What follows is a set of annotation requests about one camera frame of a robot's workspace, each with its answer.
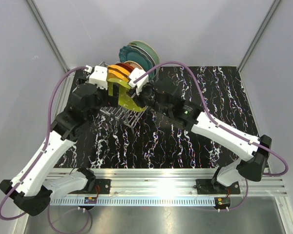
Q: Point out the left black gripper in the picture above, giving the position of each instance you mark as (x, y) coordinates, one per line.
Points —
(111, 100)

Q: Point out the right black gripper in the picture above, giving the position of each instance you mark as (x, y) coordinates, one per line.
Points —
(133, 93)

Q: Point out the orange dotted plate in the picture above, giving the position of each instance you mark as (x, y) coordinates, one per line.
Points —
(116, 77)

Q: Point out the cream plate with black flower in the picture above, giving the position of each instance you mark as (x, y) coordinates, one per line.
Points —
(133, 64)

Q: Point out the red brown scalloped plate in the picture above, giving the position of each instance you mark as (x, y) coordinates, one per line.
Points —
(128, 67)

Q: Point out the yellow dotted plate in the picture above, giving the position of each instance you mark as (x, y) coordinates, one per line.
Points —
(119, 69)

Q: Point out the teal plate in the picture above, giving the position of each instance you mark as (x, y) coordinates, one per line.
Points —
(138, 55)

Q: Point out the green floral plate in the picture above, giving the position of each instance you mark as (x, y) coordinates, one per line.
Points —
(147, 49)

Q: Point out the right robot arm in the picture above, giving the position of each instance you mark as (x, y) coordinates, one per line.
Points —
(252, 151)

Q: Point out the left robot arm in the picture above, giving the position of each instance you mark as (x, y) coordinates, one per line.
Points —
(29, 190)

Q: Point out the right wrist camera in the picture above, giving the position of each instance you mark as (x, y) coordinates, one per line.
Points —
(137, 79)

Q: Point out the grey wire dish rack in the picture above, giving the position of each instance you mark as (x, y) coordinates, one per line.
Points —
(122, 115)

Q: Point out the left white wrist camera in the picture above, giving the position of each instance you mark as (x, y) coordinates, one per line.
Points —
(98, 76)

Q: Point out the aluminium mounting rail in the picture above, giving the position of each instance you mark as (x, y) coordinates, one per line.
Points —
(168, 182)

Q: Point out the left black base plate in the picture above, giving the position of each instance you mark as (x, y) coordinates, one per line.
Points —
(101, 185)

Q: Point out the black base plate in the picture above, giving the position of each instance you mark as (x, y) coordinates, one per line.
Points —
(205, 186)
(101, 185)

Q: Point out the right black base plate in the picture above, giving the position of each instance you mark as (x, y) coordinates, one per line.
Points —
(205, 186)

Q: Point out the white slotted cable duct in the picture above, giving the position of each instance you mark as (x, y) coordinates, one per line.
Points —
(134, 201)

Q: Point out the left aluminium frame post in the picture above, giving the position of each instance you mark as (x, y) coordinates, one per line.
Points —
(46, 33)

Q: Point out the aluminium frame post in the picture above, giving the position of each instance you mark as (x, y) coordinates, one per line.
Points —
(259, 33)
(46, 33)

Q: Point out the right aluminium frame post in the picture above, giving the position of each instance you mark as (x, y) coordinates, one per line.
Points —
(259, 33)

